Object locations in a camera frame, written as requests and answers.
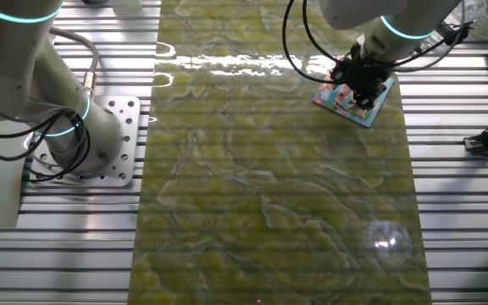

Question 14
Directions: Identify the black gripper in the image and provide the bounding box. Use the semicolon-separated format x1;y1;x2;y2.
329;42;391;112

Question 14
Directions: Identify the colourful jigsaw puzzle piece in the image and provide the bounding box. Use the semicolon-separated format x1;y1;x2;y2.
331;83;358;112

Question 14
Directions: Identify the bus picture puzzle board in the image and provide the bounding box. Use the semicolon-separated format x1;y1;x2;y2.
312;54;396;129

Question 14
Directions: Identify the green marble pattern mat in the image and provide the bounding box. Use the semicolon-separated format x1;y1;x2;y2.
127;0;434;305

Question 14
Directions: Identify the clear plastic cup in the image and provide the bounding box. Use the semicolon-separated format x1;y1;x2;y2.
421;0;487;56

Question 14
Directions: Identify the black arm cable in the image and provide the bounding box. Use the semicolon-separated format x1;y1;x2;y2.
302;0;468;73
280;0;336;85

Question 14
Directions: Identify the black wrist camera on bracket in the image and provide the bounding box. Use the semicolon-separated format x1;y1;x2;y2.
441;21;474;47

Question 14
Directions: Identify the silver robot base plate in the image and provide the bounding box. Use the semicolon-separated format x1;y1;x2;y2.
27;95;142;189

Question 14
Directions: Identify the grey hose with metal connector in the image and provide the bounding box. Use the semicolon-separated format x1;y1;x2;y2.
48;25;101;99

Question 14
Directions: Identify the black cable bundle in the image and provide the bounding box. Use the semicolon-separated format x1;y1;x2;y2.
0;86;92;184

